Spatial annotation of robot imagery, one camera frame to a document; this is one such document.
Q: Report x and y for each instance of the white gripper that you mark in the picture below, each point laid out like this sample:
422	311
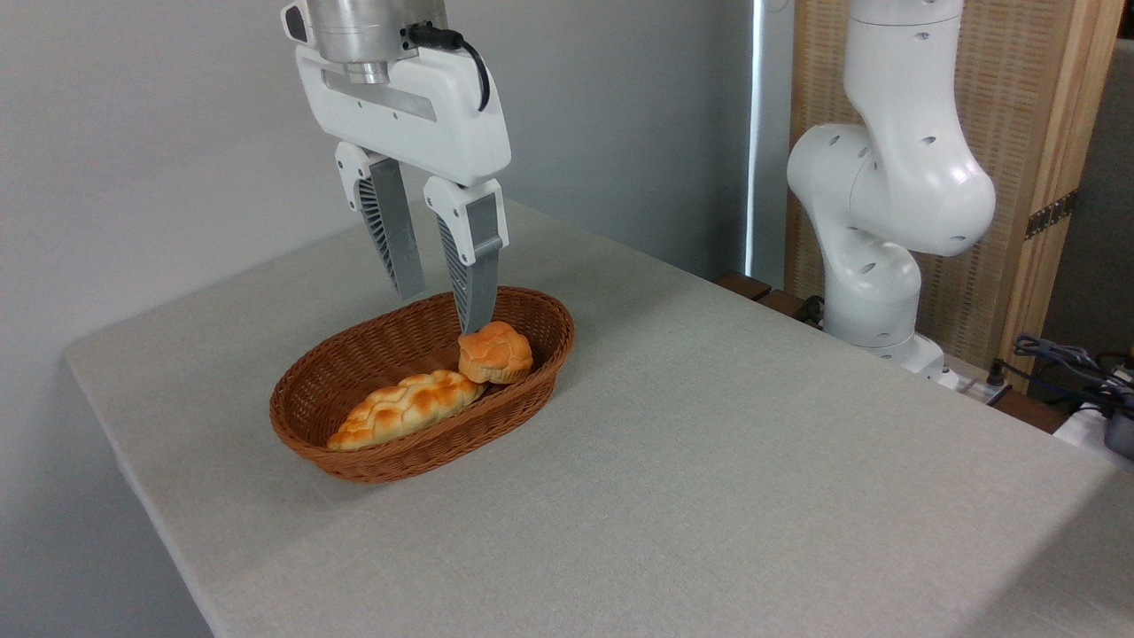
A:
425	124

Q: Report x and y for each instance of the round knotted bread roll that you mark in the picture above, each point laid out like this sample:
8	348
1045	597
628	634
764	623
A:
496	353

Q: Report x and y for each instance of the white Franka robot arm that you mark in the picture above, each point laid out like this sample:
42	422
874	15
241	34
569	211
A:
895	186

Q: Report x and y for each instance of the brown wicker oval basket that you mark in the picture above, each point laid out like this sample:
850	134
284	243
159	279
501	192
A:
354	359

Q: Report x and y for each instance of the long braided bread loaf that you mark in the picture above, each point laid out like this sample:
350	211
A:
407	408

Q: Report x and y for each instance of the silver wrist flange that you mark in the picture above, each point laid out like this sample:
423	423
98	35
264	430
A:
363	27

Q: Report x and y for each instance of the grey tablecloth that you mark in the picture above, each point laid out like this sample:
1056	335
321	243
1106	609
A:
797	532

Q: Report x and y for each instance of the wooden woven screen panel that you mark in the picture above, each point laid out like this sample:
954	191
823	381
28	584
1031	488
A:
1028	106

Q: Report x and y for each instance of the metal hinge on panel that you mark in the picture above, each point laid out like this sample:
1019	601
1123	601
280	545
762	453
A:
1052	214

